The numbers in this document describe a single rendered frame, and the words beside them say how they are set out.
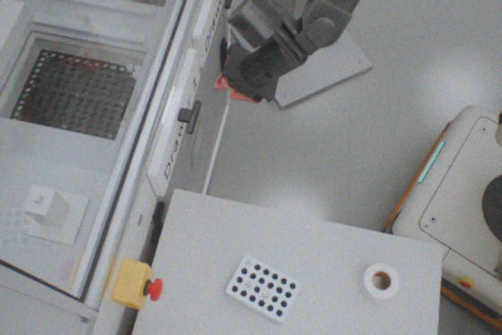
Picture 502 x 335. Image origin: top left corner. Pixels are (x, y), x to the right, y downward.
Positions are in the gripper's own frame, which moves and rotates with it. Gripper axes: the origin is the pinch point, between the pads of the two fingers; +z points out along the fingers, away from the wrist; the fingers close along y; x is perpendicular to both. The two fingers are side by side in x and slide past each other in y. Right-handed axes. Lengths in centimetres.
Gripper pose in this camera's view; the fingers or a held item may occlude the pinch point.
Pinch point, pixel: (224, 89)
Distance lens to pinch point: 89.9
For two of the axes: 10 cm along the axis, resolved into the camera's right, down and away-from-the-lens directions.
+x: -2.1, 9.1, -3.6
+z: -5.8, 1.8, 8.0
